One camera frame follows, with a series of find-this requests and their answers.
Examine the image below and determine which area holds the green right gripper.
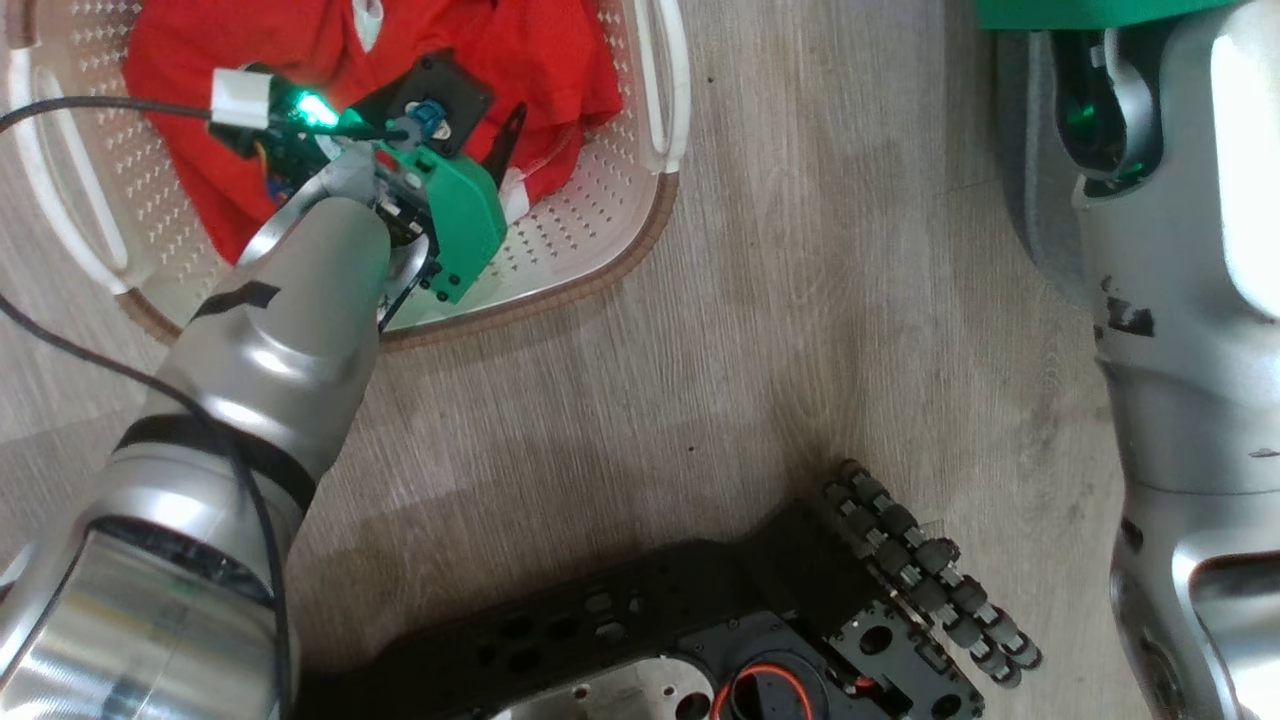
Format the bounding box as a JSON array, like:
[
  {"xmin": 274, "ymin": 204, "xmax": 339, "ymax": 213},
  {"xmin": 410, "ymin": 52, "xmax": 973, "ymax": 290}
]
[{"xmin": 974, "ymin": 0, "xmax": 1243, "ymax": 31}]

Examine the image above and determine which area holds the white perforated laundry basket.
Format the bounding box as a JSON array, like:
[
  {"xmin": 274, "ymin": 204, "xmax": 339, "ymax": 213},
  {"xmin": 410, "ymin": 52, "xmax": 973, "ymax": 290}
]
[{"xmin": 5, "ymin": 0, "xmax": 693, "ymax": 351}]

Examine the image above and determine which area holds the black roller omni wheel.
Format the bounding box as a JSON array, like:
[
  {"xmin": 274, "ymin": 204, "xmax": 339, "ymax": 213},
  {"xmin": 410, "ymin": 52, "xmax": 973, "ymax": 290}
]
[{"xmin": 821, "ymin": 459, "xmax": 1044, "ymax": 690}]

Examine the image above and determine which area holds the red clothing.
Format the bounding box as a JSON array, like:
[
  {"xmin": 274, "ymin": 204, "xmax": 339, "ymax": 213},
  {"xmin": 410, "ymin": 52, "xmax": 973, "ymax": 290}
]
[{"xmin": 122, "ymin": 0, "xmax": 625, "ymax": 265}]

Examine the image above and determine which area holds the red wire loop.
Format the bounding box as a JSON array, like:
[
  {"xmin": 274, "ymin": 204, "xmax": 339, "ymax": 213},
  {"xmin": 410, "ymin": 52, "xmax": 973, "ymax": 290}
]
[{"xmin": 709, "ymin": 663, "xmax": 817, "ymax": 720}]

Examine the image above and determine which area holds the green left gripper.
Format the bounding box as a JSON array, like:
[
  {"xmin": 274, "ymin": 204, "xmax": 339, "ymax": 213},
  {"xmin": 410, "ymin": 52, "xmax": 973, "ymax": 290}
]
[{"xmin": 378, "ymin": 102, "xmax": 529, "ymax": 305}]

